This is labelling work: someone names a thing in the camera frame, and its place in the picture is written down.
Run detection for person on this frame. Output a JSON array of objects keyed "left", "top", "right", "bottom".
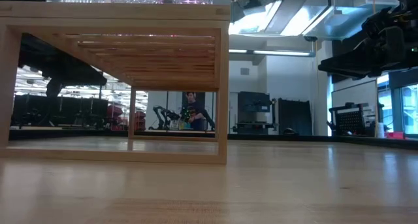
[{"left": 181, "top": 91, "right": 210, "bottom": 132}]

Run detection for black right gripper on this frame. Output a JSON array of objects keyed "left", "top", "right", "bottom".
[{"left": 318, "top": 3, "right": 418, "bottom": 80}]

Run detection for fluorescent light tube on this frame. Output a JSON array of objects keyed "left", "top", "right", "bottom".
[{"left": 229, "top": 48, "right": 317, "bottom": 57}]

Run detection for black workbench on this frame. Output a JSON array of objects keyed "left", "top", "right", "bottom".
[{"left": 11, "top": 93, "right": 109, "bottom": 127}]

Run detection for black pegboard cart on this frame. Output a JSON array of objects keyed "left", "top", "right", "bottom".
[{"left": 327, "top": 101, "right": 385, "bottom": 137}]

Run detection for black aluminium table frame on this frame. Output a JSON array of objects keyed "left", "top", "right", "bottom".
[{"left": 9, "top": 128, "right": 418, "bottom": 150}]

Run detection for silver rectangular air duct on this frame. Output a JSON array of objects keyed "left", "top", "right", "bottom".
[{"left": 228, "top": 0, "right": 400, "bottom": 41}]

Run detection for whiteboard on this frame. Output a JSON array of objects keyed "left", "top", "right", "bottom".
[{"left": 330, "top": 79, "right": 379, "bottom": 133}]

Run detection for wooden slatted shelf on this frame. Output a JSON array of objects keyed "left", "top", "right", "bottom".
[{"left": 0, "top": 1, "right": 231, "bottom": 165}]

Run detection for black upright panel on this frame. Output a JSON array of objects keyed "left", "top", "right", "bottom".
[{"left": 277, "top": 98, "right": 314, "bottom": 136}]

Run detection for red storage bins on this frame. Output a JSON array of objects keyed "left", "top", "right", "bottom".
[{"left": 106, "top": 104, "right": 147, "bottom": 131}]

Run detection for red box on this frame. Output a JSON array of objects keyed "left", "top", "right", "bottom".
[{"left": 385, "top": 131, "right": 406, "bottom": 140}]

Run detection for black equipment cabinet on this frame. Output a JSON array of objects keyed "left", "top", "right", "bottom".
[{"left": 237, "top": 91, "right": 278, "bottom": 135}]

